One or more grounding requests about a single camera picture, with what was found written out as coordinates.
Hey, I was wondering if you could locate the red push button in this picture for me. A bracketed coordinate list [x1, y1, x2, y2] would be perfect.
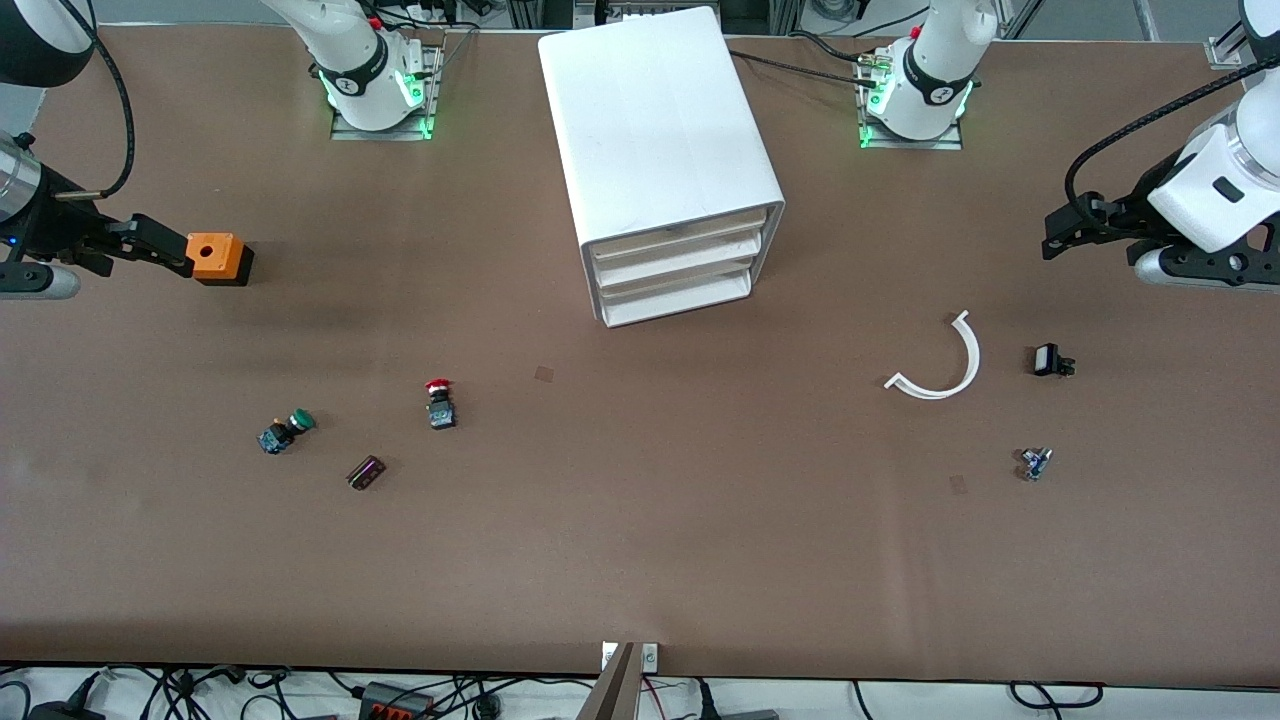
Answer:
[424, 377, 459, 431]

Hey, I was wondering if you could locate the green push button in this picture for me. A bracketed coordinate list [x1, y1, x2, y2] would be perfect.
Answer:
[257, 408, 317, 456]

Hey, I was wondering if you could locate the white drawer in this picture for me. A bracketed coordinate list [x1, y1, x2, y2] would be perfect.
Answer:
[597, 262, 754, 329]
[585, 208, 773, 265]
[590, 232, 769, 293]

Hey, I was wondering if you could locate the white drawer cabinet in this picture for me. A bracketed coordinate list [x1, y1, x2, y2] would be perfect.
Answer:
[538, 5, 787, 329]

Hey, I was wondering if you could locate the orange box with hole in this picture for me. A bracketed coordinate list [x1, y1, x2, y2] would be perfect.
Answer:
[186, 232, 255, 288]

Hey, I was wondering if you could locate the white curved plastic piece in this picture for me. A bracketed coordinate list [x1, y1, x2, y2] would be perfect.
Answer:
[884, 310, 982, 401]

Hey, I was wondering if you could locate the black orange power strip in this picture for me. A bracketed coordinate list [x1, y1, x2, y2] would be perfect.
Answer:
[358, 682, 437, 720]

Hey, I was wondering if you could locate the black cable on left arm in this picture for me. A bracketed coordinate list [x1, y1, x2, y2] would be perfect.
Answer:
[1063, 55, 1280, 216]

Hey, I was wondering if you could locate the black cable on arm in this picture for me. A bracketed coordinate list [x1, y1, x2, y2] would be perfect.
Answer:
[55, 0, 137, 201]
[1063, 55, 1280, 216]

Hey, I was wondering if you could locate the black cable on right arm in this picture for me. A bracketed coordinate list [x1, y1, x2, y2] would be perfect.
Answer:
[55, 0, 137, 201]

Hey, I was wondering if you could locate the metal corner bracket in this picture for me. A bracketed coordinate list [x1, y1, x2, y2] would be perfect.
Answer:
[1206, 18, 1263, 71]

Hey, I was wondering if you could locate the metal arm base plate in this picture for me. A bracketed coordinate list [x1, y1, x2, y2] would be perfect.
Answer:
[328, 42, 448, 142]
[856, 48, 967, 152]

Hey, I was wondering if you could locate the wooden camera post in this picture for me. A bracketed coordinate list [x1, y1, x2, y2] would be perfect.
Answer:
[577, 642, 642, 720]

